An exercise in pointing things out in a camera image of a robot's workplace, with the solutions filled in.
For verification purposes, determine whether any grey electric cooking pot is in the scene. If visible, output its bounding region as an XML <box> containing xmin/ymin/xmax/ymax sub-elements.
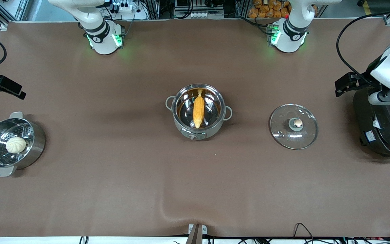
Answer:
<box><xmin>165</xmin><ymin>84</ymin><xmax>233</xmax><ymax>140</ymax></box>

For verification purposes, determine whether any yellow corn cob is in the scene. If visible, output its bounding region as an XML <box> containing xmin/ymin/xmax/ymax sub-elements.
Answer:
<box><xmin>193</xmin><ymin>89</ymin><xmax>205</xmax><ymax>129</ymax></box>

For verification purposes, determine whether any black looped cable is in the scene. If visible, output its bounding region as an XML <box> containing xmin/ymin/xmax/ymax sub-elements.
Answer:
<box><xmin>293</xmin><ymin>223</ymin><xmax>315</xmax><ymax>244</ymax></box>

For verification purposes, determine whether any white steamed bun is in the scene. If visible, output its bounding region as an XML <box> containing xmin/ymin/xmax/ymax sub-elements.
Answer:
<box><xmin>5</xmin><ymin>137</ymin><xmax>27</xmax><ymax>154</ymax></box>

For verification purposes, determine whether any stainless steel steamer pot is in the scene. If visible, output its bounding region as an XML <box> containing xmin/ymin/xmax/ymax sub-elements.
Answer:
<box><xmin>0</xmin><ymin>112</ymin><xmax>46</xmax><ymax>177</ymax></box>

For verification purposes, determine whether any bag of orange buns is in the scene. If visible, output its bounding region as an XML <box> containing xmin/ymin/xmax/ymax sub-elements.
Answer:
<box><xmin>248</xmin><ymin>0</ymin><xmax>292</xmax><ymax>18</ymax></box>

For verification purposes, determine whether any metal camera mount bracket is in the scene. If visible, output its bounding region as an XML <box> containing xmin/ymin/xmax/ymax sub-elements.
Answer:
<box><xmin>186</xmin><ymin>224</ymin><xmax>208</xmax><ymax>244</ymax></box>

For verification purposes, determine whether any glass pot lid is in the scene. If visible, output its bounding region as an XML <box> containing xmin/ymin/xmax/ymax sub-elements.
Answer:
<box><xmin>269</xmin><ymin>104</ymin><xmax>318</xmax><ymax>150</ymax></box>

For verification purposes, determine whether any brown table mat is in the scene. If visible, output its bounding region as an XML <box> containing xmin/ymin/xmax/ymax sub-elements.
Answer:
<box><xmin>0</xmin><ymin>19</ymin><xmax>390</xmax><ymax>238</ymax></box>

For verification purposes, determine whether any black rice cooker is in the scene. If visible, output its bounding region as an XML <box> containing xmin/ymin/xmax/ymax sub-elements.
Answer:
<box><xmin>353</xmin><ymin>88</ymin><xmax>390</xmax><ymax>160</ymax></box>

